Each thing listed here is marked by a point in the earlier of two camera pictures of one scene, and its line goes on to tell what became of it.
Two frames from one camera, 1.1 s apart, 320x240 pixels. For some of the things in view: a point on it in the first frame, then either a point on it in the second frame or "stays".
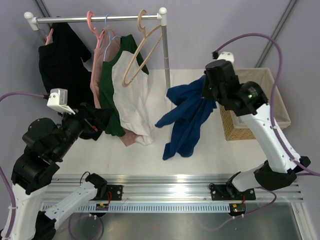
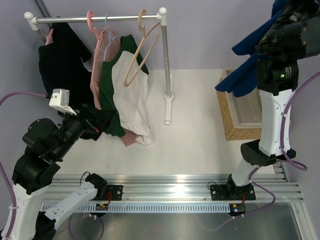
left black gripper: (99, 121) stays
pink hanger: (89, 14) stays
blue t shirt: (188, 115) -> (244, 78)
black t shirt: (63, 62) stays
